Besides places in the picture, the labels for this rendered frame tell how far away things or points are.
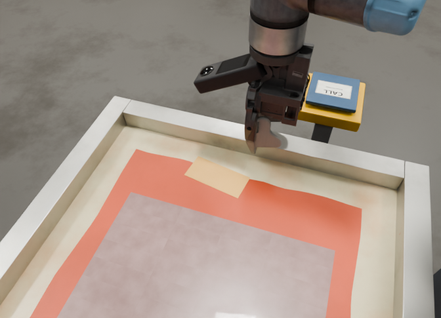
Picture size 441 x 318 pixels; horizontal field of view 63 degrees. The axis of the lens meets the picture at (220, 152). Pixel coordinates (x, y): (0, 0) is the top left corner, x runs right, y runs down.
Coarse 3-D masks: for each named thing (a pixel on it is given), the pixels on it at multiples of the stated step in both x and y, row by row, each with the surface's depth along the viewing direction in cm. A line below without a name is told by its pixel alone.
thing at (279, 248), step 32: (256, 192) 61; (288, 192) 61; (224, 224) 57; (256, 224) 57; (288, 224) 57; (320, 224) 57; (352, 224) 57; (224, 256) 54; (256, 256) 54; (288, 256) 54; (320, 256) 53; (352, 256) 53; (224, 288) 51; (256, 288) 51; (288, 288) 50; (320, 288) 50
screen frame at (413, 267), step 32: (96, 128) 66; (160, 128) 69; (192, 128) 66; (224, 128) 66; (64, 160) 62; (96, 160) 65; (288, 160) 64; (320, 160) 61; (352, 160) 60; (384, 160) 60; (64, 192) 58; (416, 192) 56; (32, 224) 54; (416, 224) 53; (0, 256) 51; (32, 256) 54; (416, 256) 50; (0, 288) 49; (416, 288) 47
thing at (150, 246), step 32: (160, 160) 66; (128, 192) 61; (160, 192) 61; (192, 192) 61; (96, 224) 58; (128, 224) 57; (160, 224) 57; (192, 224) 57; (96, 256) 54; (128, 256) 54; (160, 256) 54; (192, 256) 54; (64, 288) 51; (96, 288) 51; (128, 288) 51; (160, 288) 51; (192, 288) 51
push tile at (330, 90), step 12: (312, 84) 76; (324, 84) 76; (336, 84) 76; (348, 84) 76; (312, 96) 74; (324, 96) 74; (336, 96) 74; (348, 96) 74; (336, 108) 72; (348, 108) 71
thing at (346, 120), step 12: (360, 84) 79; (360, 96) 76; (312, 108) 74; (324, 108) 74; (360, 108) 74; (312, 120) 74; (324, 120) 73; (336, 120) 72; (348, 120) 72; (360, 120) 72; (312, 132) 83; (324, 132) 82
